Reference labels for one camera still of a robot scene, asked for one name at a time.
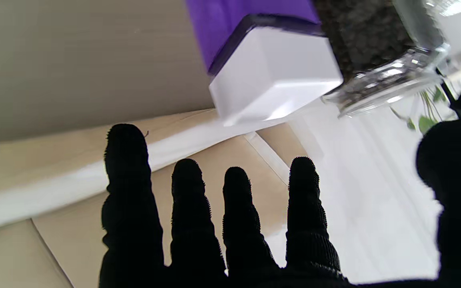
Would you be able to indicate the glass jar of coffee beans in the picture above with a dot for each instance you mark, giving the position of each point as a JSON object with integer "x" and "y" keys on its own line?
{"x": 358, "y": 36}

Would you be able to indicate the white square jar lid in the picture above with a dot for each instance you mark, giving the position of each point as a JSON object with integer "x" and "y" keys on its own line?
{"x": 274, "y": 76}

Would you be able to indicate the broad leaf green plant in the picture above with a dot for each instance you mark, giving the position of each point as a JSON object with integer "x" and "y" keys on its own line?
{"x": 425, "y": 123}

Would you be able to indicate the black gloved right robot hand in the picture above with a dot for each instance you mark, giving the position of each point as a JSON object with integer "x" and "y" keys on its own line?
{"x": 306, "y": 224}

